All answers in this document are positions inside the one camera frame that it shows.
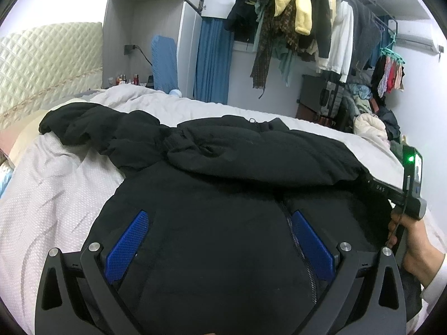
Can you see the group of cosmetic bottles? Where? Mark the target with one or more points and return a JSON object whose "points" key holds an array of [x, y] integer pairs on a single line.
{"points": [[122, 78]]}

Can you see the yellow hoodie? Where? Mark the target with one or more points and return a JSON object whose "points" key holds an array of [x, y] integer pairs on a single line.
{"points": [[302, 7]]}

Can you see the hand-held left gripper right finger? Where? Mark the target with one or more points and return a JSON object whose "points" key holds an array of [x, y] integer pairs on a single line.
{"points": [[310, 244]]}

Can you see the cream quilted headboard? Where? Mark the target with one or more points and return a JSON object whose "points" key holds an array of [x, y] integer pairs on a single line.
{"points": [[45, 59]]}

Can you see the blue curtain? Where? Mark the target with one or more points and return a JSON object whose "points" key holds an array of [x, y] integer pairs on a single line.
{"points": [[213, 62]]}

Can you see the dark cabinet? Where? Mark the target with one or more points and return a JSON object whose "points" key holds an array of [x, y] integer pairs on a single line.
{"points": [[314, 94]]}

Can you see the teal clip hanger with socks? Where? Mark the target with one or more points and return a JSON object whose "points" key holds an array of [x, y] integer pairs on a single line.
{"points": [[389, 69]]}

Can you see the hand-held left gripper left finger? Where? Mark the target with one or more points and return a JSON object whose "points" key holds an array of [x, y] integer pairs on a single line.
{"points": [[127, 240]]}

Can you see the person's right hand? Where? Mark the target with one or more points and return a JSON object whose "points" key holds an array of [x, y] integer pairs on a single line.
{"points": [[415, 247]]}

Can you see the teal hanging garment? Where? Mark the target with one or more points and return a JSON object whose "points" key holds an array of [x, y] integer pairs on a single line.
{"points": [[284, 66]]}

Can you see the white hoodie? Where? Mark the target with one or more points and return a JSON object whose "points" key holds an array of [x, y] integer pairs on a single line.
{"points": [[340, 35]]}

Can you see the grey wardrobe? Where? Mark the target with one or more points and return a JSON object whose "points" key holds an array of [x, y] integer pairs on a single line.
{"points": [[153, 7]]}

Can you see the pale pink pillow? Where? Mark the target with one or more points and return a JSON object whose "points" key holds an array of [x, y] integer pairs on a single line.
{"points": [[21, 136]]}

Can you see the person's right forearm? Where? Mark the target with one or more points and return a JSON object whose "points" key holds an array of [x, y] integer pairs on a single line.
{"points": [[434, 279]]}

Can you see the dark grey hanging garment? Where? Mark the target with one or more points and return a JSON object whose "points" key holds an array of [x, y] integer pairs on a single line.
{"points": [[365, 31]]}

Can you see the black jacket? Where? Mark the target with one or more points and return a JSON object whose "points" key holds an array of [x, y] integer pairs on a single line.
{"points": [[227, 216]]}

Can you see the pile of clothes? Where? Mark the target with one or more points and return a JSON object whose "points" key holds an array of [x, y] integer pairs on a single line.
{"points": [[370, 125]]}

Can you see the leopard print scarf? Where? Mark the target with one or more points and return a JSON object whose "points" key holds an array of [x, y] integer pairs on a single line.
{"points": [[265, 42]]}

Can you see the white air conditioner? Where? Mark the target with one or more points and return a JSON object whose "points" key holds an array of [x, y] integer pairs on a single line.
{"points": [[415, 31]]}

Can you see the grey bed duvet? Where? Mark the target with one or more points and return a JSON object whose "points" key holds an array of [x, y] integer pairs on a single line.
{"points": [[63, 188]]}

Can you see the black hanging sweater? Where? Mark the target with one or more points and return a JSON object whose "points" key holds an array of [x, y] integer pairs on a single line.
{"points": [[319, 17]]}

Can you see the black hanging coat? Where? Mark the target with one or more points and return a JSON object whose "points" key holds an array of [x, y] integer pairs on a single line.
{"points": [[241, 14]]}

